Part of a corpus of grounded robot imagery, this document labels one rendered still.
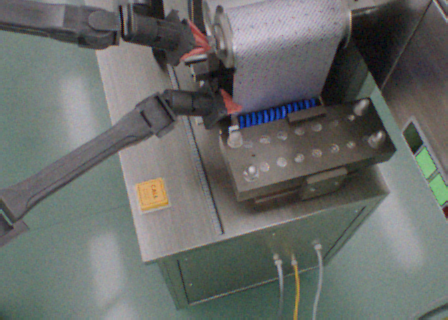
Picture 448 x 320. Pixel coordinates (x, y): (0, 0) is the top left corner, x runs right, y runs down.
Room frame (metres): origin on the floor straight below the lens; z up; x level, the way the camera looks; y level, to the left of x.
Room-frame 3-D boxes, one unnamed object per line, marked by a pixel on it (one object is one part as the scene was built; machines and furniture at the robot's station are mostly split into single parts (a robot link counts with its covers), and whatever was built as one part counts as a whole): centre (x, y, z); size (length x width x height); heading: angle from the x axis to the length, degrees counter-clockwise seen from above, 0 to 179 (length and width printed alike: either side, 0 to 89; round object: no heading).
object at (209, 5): (0.83, -0.07, 1.17); 0.26 x 0.12 x 0.12; 109
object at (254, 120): (0.64, -0.13, 1.03); 0.21 x 0.04 x 0.03; 109
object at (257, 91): (0.66, -0.13, 1.11); 0.23 x 0.01 x 0.18; 109
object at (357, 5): (0.77, -0.28, 1.28); 0.06 x 0.05 x 0.02; 109
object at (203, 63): (0.70, 0.06, 1.05); 0.06 x 0.05 x 0.31; 109
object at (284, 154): (0.56, -0.20, 1.00); 0.40 x 0.16 x 0.06; 109
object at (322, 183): (0.48, -0.25, 0.96); 0.10 x 0.03 x 0.11; 109
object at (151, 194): (0.45, 0.18, 0.91); 0.07 x 0.07 x 0.02; 19
